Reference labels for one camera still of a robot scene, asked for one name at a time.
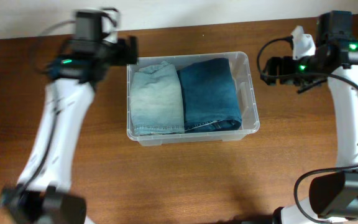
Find light blue jeans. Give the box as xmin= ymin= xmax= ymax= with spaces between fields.
xmin=130 ymin=61 xmax=185 ymax=136

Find medium blue jeans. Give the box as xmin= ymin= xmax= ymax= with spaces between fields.
xmin=178 ymin=58 xmax=242 ymax=133

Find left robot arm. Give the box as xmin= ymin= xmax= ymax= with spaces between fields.
xmin=0 ymin=7 xmax=138 ymax=224

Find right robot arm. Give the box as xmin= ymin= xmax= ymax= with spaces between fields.
xmin=259 ymin=11 xmax=358 ymax=223

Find clear plastic storage bin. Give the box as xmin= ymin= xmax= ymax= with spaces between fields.
xmin=126 ymin=52 xmax=260 ymax=146

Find right black camera cable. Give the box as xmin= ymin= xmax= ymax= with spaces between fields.
xmin=256 ymin=35 xmax=358 ymax=224

